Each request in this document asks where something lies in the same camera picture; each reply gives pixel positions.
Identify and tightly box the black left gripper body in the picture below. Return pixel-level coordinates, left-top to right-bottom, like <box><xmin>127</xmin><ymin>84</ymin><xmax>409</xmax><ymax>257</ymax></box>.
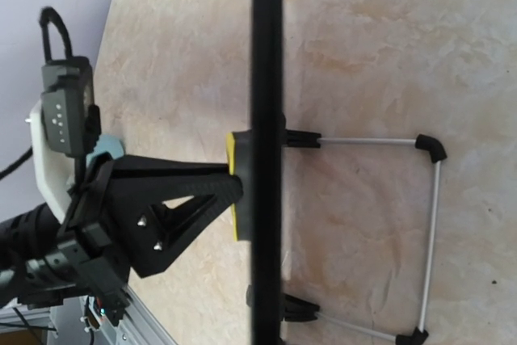
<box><xmin>23</xmin><ymin>154</ymin><xmax>129</xmax><ymax>326</ymax></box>

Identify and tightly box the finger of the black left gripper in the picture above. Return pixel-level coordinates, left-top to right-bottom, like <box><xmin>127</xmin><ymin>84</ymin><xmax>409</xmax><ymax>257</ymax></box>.
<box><xmin>116</xmin><ymin>179</ymin><xmax>237</xmax><ymax>278</ymax></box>

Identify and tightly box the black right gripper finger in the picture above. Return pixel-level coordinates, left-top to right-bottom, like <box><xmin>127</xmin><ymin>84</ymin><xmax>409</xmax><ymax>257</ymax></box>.
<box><xmin>100</xmin><ymin>155</ymin><xmax>233</xmax><ymax>183</ymax></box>

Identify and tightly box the yellow bone-shaped eraser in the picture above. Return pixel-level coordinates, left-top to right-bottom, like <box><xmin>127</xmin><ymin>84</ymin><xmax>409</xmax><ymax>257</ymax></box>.
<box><xmin>225</xmin><ymin>130</ymin><xmax>252</xmax><ymax>242</ymax></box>

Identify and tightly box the white whiteboard black frame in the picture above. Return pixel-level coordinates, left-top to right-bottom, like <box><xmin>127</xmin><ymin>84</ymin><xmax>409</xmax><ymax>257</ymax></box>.
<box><xmin>250</xmin><ymin>0</ymin><xmax>284</xmax><ymax>344</ymax></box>

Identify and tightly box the metal whiteboard stand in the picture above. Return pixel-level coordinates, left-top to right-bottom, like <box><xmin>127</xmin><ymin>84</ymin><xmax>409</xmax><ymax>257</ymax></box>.
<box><xmin>284</xmin><ymin>135</ymin><xmax>447</xmax><ymax>344</ymax></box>

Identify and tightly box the light blue mug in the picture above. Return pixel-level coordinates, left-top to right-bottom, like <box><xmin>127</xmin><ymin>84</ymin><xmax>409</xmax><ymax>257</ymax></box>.
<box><xmin>86</xmin><ymin>134</ymin><xmax>125</xmax><ymax>166</ymax></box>

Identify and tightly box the front aluminium rail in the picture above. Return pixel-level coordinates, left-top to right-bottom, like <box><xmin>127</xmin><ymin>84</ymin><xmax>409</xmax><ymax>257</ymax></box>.
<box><xmin>1</xmin><ymin>288</ymin><xmax>176</xmax><ymax>344</ymax></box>

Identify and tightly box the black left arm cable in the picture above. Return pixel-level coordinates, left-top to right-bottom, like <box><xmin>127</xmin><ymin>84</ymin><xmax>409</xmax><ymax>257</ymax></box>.
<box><xmin>0</xmin><ymin>6</ymin><xmax>74</xmax><ymax>179</ymax></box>

